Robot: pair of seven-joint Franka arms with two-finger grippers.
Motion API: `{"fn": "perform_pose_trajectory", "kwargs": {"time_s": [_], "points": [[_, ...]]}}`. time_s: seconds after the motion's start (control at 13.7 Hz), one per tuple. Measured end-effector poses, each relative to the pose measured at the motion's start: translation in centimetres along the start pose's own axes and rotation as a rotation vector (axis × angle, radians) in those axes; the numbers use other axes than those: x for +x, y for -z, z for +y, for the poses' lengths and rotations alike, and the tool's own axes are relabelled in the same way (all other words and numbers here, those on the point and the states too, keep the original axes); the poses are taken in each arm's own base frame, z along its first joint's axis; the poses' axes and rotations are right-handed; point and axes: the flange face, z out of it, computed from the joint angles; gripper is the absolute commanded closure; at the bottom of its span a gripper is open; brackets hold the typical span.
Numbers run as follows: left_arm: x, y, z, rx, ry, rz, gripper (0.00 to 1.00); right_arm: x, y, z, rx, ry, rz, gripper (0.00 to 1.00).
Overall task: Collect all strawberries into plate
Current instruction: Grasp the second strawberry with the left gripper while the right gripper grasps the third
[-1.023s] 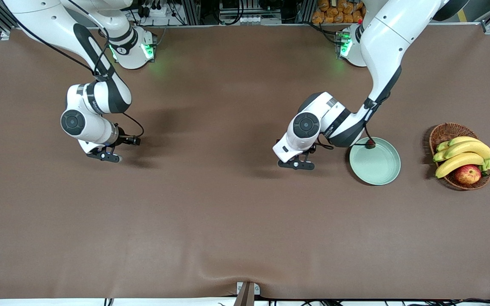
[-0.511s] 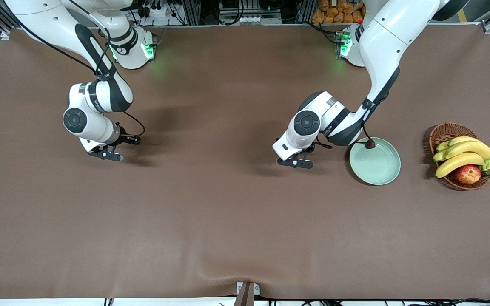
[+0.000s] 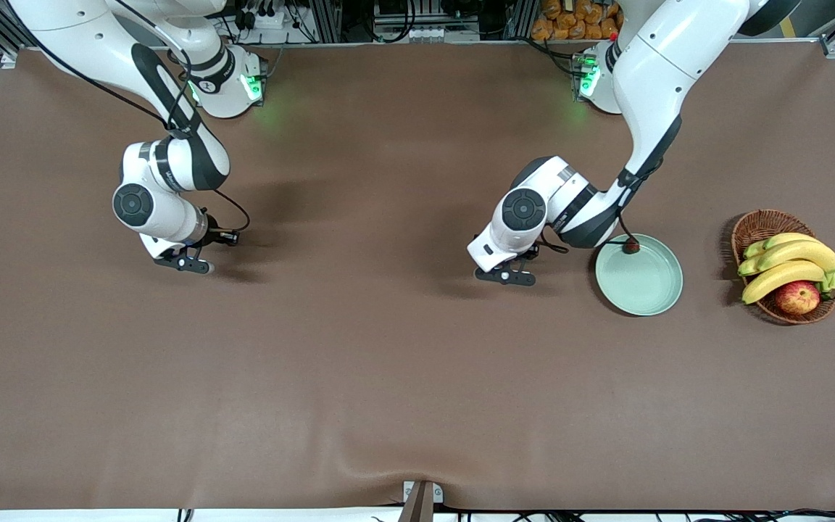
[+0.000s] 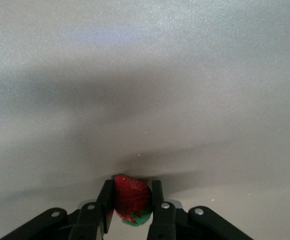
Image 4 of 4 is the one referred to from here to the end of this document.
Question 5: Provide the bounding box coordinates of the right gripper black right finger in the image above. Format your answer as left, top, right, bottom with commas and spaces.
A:
147, 179, 254, 240

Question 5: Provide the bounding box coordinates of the small red toy strawberry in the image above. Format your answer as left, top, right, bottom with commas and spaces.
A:
113, 174, 153, 227

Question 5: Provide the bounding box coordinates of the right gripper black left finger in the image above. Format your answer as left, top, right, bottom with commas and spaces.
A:
0, 179, 115, 240

